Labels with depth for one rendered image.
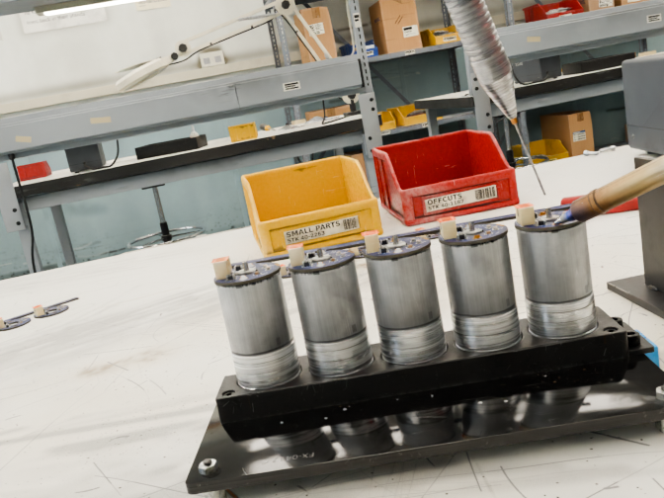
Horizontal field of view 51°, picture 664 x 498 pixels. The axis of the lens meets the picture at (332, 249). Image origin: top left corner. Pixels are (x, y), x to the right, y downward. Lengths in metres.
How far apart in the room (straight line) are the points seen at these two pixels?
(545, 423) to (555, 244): 0.06
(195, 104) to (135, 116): 0.21
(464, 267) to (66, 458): 0.17
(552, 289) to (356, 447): 0.09
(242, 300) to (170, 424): 0.08
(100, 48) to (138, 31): 0.26
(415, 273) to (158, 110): 2.32
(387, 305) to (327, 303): 0.02
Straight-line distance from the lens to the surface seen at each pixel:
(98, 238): 4.77
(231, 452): 0.25
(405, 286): 0.25
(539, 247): 0.26
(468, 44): 0.23
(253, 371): 0.26
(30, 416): 0.37
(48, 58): 4.76
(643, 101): 0.75
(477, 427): 0.23
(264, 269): 0.26
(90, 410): 0.35
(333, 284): 0.25
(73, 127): 2.58
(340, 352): 0.26
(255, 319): 0.25
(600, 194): 0.24
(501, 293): 0.26
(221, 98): 2.55
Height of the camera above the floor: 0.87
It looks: 13 degrees down
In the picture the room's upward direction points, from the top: 11 degrees counter-clockwise
